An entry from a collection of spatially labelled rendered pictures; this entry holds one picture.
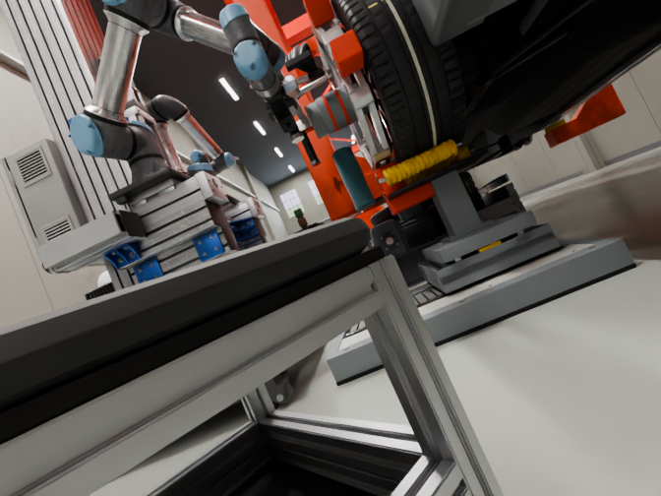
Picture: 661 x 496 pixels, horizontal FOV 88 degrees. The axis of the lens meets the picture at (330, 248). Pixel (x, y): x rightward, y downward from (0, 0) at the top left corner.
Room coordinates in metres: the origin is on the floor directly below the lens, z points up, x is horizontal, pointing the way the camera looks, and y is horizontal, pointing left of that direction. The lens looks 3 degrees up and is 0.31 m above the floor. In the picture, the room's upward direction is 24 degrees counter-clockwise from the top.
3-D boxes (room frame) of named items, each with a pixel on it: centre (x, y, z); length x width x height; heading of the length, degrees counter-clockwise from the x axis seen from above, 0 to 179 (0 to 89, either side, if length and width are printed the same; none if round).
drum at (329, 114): (1.28, -0.23, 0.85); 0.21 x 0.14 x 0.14; 83
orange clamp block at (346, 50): (0.95, -0.27, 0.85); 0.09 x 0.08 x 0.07; 173
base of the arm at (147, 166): (1.18, 0.47, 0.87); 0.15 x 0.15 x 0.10
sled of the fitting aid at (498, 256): (1.30, -0.48, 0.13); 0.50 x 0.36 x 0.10; 173
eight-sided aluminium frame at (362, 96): (1.27, -0.30, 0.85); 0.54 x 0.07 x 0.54; 173
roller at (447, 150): (1.14, -0.39, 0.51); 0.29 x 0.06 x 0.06; 83
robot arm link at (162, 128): (1.71, 0.56, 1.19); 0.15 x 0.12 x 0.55; 72
